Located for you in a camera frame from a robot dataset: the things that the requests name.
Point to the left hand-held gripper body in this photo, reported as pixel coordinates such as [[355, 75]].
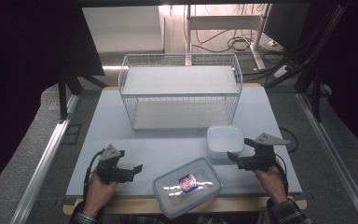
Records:
[[112, 168]]

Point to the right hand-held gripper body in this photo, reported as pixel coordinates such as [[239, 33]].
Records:
[[262, 158]]

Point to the white square lidded box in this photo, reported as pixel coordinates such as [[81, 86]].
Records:
[[225, 140]]

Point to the clear lidded food container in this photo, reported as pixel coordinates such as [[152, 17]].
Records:
[[186, 193]]

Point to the person's left hand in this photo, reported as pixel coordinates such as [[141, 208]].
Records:
[[98, 194]]

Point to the person's right hand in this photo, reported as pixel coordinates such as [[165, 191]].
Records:
[[273, 186]]

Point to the white power strip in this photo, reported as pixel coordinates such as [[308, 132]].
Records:
[[281, 71]]

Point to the black metal stand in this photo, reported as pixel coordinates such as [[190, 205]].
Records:
[[63, 93], [315, 93]]

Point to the white cabinet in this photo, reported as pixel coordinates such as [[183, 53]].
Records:
[[122, 29]]

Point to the black curtain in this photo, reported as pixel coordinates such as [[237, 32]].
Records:
[[28, 62]]

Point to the aluminium rail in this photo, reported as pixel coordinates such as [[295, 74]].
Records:
[[335, 155], [40, 168]]

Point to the white metal desk frame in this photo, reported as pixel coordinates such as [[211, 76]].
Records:
[[223, 21]]

